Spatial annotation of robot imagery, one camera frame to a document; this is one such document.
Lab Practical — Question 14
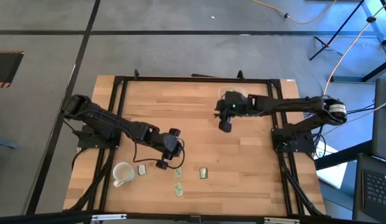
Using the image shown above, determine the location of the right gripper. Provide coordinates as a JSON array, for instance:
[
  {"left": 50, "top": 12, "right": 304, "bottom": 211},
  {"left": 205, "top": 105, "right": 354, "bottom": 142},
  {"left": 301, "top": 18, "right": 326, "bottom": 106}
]
[{"left": 213, "top": 90, "right": 252, "bottom": 121}]

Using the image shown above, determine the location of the clear plastic bin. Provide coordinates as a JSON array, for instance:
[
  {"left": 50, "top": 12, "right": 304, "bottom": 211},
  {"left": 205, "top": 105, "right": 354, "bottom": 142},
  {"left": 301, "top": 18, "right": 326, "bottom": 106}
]
[{"left": 218, "top": 86, "right": 246, "bottom": 98}]

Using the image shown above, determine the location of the black laptop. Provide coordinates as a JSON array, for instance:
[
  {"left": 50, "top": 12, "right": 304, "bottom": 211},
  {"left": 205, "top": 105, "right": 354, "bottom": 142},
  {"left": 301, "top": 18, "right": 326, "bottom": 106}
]
[{"left": 352, "top": 152, "right": 386, "bottom": 224}]

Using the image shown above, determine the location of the yellow extension cord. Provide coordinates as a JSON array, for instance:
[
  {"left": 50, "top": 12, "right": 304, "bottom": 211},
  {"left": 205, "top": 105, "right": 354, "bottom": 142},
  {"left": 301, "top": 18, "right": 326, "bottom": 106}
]
[{"left": 251, "top": 0, "right": 338, "bottom": 26}]

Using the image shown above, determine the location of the black aluminium table frame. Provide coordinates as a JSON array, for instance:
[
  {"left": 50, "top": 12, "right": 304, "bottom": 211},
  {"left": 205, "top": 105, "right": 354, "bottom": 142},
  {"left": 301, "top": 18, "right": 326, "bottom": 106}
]
[{"left": 64, "top": 68, "right": 327, "bottom": 218}]

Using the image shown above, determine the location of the orange hanging cable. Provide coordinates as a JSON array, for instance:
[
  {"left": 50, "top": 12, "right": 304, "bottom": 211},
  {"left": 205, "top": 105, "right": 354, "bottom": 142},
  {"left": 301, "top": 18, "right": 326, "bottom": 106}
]
[{"left": 322, "top": 0, "right": 386, "bottom": 98}]

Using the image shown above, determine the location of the black tripod stand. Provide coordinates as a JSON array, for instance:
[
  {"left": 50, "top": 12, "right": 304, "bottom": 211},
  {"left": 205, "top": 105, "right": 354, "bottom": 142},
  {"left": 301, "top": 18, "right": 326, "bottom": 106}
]
[{"left": 309, "top": 0, "right": 386, "bottom": 83}]

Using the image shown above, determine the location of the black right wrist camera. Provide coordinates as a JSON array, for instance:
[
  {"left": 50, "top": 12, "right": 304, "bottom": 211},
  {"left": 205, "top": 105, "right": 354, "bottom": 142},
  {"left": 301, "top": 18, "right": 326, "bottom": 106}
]
[{"left": 218, "top": 119, "right": 233, "bottom": 134}]

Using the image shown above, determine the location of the white ceramic mug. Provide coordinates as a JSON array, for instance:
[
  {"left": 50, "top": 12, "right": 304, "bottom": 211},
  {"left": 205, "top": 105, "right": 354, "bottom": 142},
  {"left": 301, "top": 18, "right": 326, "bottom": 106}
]
[{"left": 111, "top": 161, "right": 136, "bottom": 188}]

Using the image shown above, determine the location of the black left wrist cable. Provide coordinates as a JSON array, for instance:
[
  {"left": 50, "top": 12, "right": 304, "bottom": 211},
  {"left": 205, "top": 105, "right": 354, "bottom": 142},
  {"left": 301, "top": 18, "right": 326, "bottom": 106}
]
[{"left": 133, "top": 138, "right": 186, "bottom": 170}]

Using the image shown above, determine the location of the black floor hatch striped border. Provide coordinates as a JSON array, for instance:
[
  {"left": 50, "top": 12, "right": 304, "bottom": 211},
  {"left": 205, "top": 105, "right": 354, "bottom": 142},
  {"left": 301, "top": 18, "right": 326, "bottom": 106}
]
[{"left": 0, "top": 50, "right": 25, "bottom": 89}]

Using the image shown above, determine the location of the black desk beam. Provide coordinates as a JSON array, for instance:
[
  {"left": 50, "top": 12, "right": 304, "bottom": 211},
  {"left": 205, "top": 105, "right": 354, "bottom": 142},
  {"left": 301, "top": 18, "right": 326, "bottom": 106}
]
[{"left": 314, "top": 139, "right": 374, "bottom": 171}]

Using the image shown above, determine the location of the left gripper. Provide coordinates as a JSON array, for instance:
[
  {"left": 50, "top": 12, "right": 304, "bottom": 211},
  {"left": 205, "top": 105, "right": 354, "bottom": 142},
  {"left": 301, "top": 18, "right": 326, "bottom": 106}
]
[{"left": 148, "top": 126, "right": 184, "bottom": 162}]

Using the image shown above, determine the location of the white box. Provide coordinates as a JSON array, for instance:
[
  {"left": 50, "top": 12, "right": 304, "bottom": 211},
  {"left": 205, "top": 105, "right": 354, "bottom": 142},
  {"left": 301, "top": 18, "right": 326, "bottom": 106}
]
[{"left": 314, "top": 140, "right": 349, "bottom": 190}]

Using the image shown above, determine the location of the white cable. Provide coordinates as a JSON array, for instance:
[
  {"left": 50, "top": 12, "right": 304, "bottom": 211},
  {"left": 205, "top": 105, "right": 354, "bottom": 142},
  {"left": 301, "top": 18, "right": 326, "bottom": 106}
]
[{"left": 322, "top": 98, "right": 386, "bottom": 138}]

